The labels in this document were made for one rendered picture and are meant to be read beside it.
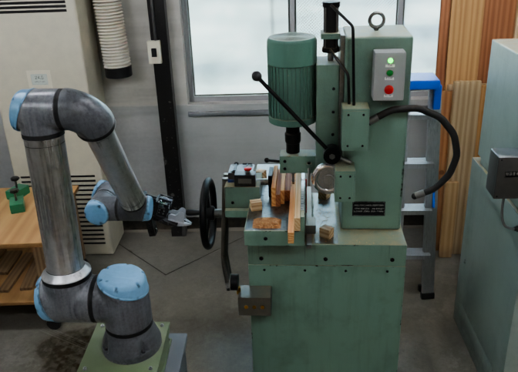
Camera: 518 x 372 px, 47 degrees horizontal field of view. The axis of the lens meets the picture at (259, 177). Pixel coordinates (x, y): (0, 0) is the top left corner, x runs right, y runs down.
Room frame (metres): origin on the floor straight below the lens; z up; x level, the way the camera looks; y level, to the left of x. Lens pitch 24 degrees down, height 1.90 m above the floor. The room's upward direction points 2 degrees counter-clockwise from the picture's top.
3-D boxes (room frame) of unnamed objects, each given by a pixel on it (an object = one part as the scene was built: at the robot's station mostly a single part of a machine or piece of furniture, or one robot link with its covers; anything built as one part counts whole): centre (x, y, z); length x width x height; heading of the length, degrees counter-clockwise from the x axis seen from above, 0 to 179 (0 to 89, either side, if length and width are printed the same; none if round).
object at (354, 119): (1.92, -0.33, 1.23); 0.09 x 0.08 x 0.15; 85
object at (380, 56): (1.92, -0.44, 1.40); 0.10 x 0.06 x 0.16; 85
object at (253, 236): (2.10, -0.02, 0.87); 0.61 x 0.30 x 0.06; 175
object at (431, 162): (2.74, -0.79, 0.58); 0.27 x 0.25 x 1.16; 176
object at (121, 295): (1.56, 0.44, 0.82); 0.17 x 0.15 x 0.18; 85
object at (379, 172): (2.06, -0.42, 1.16); 0.22 x 0.22 x 0.72; 85
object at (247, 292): (1.84, 0.03, 0.58); 0.12 x 0.08 x 0.08; 85
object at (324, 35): (2.08, -0.27, 1.54); 0.08 x 0.08 x 0.17; 85
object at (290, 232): (2.03, -0.13, 0.92); 0.66 x 0.02 x 0.04; 175
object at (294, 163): (2.08, -0.15, 1.03); 0.14 x 0.07 x 0.09; 85
